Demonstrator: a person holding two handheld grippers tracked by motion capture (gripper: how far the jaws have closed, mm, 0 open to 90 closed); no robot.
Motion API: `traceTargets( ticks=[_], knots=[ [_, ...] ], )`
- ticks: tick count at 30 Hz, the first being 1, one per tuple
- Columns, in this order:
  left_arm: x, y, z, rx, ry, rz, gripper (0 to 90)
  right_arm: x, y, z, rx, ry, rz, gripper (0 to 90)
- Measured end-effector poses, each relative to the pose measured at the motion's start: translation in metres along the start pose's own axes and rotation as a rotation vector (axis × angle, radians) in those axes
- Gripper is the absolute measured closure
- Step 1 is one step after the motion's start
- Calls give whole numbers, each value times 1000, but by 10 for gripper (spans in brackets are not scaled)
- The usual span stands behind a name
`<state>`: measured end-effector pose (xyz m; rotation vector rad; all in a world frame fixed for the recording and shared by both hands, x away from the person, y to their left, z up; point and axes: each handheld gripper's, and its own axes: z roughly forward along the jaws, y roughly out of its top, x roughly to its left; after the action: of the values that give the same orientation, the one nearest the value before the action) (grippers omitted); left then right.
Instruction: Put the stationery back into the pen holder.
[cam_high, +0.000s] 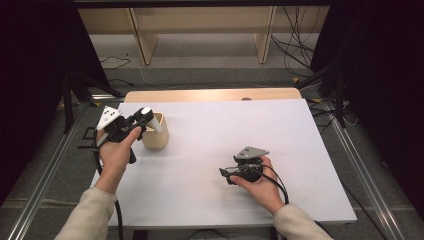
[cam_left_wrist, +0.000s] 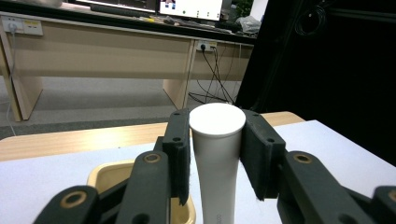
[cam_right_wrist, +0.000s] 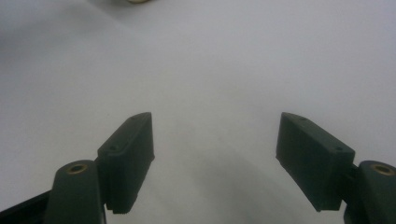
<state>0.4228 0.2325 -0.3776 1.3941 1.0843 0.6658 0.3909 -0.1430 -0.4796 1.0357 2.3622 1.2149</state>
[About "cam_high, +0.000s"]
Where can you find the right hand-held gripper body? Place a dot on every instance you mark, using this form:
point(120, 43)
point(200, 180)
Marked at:
point(251, 152)

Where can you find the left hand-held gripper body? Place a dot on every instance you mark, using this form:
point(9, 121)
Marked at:
point(108, 116)

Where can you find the beige pen holder cup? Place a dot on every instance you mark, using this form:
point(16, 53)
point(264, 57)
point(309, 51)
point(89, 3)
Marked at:
point(158, 140)

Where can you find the person's right hand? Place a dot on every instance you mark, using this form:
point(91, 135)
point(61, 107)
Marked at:
point(265, 193)

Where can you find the person's left hand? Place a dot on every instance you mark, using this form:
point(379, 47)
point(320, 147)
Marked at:
point(115, 160)

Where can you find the white table board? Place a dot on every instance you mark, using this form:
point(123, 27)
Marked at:
point(250, 123)

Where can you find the black tripod stand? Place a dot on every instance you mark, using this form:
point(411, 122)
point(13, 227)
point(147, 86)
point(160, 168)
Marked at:
point(76, 90)

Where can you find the light wooden table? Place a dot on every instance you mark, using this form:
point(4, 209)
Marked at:
point(200, 95)

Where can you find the black curtain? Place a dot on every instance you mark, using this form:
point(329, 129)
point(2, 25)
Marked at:
point(383, 83)
point(30, 83)

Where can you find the black metal stand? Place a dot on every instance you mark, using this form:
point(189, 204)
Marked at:
point(336, 90)

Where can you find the light wooden shelf unit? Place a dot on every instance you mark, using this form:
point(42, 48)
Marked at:
point(200, 20)

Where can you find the aluminium floor rail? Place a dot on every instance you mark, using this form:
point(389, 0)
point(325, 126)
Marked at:
point(363, 173)
point(43, 186)

